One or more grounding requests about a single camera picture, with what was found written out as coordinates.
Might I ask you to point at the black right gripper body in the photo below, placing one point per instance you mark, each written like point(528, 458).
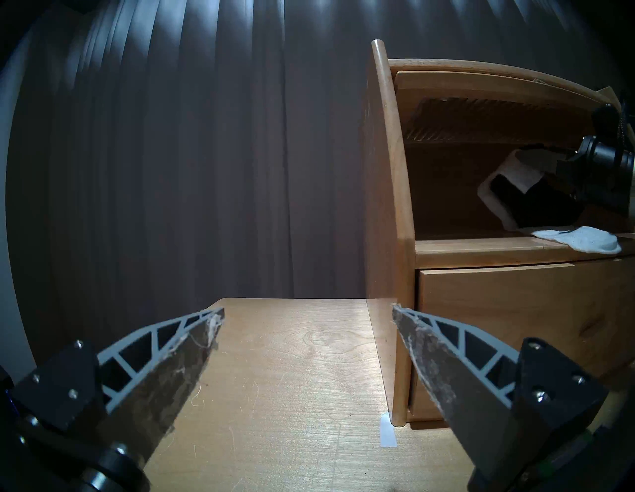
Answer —
point(605, 168)

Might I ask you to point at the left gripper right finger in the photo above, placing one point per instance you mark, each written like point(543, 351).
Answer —
point(461, 377)

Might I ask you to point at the grey curtain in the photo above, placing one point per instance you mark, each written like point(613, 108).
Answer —
point(198, 149)

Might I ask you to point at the wooden cabinet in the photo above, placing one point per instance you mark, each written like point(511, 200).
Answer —
point(392, 198)

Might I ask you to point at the white sock with black logo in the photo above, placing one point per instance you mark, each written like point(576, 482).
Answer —
point(590, 240)

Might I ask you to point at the wooden flip door with peg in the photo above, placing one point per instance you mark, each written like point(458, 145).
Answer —
point(496, 92)

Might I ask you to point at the white tape strip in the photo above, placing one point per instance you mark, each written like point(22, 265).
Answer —
point(388, 431)

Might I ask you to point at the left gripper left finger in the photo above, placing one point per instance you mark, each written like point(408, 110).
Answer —
point(149, 377)

